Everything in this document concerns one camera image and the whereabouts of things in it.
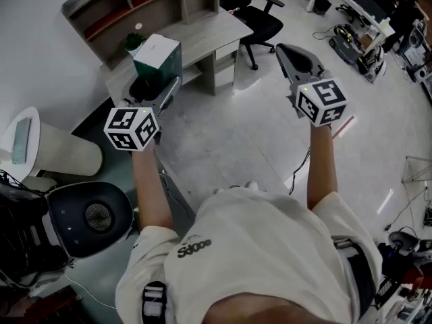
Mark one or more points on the black round stool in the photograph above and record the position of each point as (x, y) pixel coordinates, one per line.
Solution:
(87, 214)

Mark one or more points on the grey headset device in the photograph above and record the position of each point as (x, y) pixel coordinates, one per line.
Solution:
(405, 241)

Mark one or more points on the red floor tape strip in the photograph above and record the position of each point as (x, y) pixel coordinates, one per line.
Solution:
(344, 127)

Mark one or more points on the grey equipment cart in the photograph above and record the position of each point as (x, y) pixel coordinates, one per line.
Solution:
(416, 52)

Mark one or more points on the person's left forearm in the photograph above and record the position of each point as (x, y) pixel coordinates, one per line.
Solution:
(150, 187)

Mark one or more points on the green white box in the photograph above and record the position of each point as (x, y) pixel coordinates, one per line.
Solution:
(155, 51)

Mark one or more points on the person's right forearm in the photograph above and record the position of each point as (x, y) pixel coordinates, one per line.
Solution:
(322, 167)

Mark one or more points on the black waste bin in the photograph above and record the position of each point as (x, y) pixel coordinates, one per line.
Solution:
(321, 5)

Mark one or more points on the grey tablet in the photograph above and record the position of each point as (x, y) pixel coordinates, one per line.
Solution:
(22, 140)

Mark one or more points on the black office chair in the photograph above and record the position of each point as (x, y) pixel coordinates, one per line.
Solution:
(261, 24)

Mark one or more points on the long white table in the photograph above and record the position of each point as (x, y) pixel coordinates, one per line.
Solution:
(357, 0)

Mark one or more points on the grey and yellow floor machine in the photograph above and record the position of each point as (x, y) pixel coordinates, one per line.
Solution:
(344, 44)

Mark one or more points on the brown cardboard box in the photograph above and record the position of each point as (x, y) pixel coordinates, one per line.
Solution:
(366, 40)

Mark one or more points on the thin metal tripod stand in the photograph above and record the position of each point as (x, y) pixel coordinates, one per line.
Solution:
(418, 170)

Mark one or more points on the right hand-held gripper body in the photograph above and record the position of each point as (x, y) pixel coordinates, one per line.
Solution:
(320, 101)

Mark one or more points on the small red and black tool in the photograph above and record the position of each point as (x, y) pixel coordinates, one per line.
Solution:
(234, 11)

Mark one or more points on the red plastic item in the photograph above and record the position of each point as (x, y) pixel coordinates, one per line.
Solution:
(416, 277)

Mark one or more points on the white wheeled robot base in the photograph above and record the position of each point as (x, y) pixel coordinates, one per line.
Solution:
(373, 64)

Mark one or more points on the small green potted plant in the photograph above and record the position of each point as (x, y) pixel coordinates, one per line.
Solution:
(134, 42)

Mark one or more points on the white ribbed side table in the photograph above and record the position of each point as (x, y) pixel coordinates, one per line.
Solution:
(64, 154)

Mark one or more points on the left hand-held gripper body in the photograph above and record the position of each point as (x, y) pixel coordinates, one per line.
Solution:
(133, 130)

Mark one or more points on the person's chin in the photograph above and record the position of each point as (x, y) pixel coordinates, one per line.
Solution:
(263, 310)

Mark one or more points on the person's white t-shirt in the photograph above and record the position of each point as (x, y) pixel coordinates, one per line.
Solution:
(256, 248)

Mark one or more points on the black equipment rack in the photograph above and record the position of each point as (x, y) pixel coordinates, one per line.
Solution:
(23, 228)

